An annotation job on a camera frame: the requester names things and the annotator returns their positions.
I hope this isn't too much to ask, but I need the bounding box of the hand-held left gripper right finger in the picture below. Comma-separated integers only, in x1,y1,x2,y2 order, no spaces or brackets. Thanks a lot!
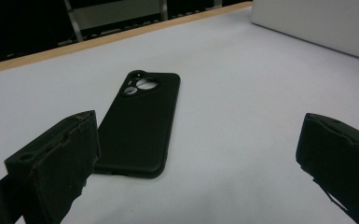
295,112,359,224

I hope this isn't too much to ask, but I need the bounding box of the white plastic bin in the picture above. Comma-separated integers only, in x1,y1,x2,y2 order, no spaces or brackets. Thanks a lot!
250,0,359,63

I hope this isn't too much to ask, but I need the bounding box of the black phone case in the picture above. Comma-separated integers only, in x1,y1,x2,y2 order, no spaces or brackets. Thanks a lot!
93,69,182,180

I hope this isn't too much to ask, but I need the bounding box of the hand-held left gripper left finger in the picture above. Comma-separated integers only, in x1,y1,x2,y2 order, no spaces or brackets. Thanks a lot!
4,110,101,224

